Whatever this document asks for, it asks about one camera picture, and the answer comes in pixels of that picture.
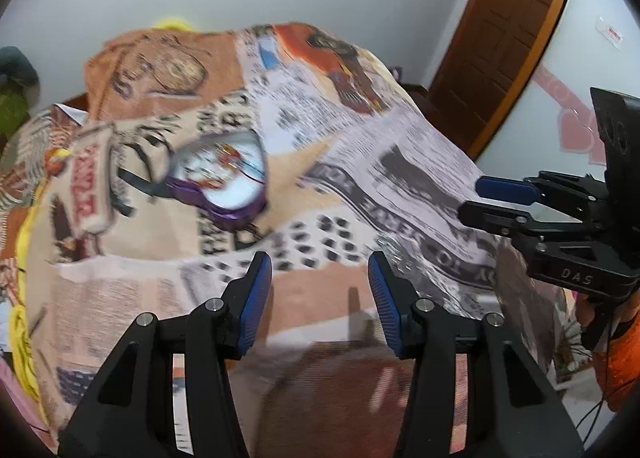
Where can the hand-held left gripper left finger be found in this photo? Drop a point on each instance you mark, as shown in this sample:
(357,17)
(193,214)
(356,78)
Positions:
(257,298)

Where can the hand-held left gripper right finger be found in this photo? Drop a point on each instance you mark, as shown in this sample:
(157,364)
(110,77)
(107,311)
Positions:
(385,298)

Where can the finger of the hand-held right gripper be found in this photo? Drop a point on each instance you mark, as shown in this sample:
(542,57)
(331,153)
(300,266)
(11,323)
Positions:
(495,218)
(505,188)

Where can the purple heart-shaped tin box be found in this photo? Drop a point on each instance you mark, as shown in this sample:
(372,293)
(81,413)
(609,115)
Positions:
(230,198)

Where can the person's right forearm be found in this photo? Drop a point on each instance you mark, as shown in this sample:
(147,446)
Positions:
(625,358)

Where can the white heart-print wardrobe door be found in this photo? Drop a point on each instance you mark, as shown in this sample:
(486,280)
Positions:
(575,88)

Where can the brown wooden door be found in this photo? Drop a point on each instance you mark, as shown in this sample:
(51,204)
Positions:
(500,38)

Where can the newspaper print blanket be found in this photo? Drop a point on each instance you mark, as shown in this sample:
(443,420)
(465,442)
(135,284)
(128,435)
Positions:
(300,138)

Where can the small red white sticker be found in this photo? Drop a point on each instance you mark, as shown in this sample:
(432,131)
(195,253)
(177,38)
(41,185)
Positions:
(611,33)

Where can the yellow cloth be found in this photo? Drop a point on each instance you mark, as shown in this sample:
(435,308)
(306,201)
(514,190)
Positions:
(27,328)

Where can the crumpled patchwork quilt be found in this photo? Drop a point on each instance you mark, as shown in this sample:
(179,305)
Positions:
(27,173)

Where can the green patterned cloth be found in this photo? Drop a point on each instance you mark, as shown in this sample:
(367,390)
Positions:
(11,111)

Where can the dark grey garment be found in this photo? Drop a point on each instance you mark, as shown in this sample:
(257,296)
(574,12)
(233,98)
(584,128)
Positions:
(17,66)

